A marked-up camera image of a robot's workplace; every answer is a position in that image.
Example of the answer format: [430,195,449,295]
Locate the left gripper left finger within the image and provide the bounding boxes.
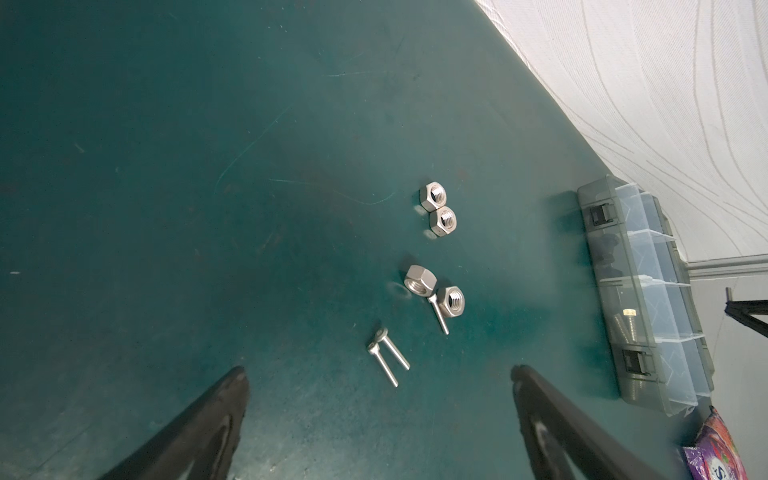
[102,367,249,479]

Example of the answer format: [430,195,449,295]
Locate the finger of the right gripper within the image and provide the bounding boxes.
[724,287,768,338]

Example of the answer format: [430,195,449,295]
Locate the silver hex nut top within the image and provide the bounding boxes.
[419,182,447,212]

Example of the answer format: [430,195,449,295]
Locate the large silver hex nut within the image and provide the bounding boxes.
[437,286,466,318]

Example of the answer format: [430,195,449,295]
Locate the pink Fox's candy bag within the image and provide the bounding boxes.
[683,406,748,480]

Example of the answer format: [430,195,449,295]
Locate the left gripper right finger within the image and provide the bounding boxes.
[511,365,662,479]

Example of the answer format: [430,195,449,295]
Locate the thin silver screw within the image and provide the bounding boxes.
[427,294,449,335]

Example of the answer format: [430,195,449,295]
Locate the clear compartment organizer box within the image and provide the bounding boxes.
[577,175,714,416]

